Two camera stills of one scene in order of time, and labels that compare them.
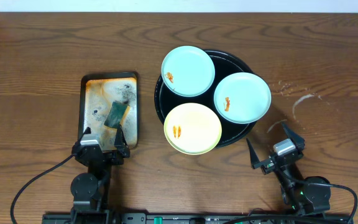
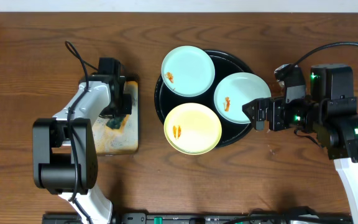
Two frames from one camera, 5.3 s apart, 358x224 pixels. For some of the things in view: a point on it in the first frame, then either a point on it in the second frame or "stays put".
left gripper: (123, 150) → (126, 102)
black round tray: (224, 64) stays put
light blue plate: (242, 98) stays put
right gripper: (291, 135) → (278, 104)
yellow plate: (192, 129) stays put
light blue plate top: (188, 71) stays put
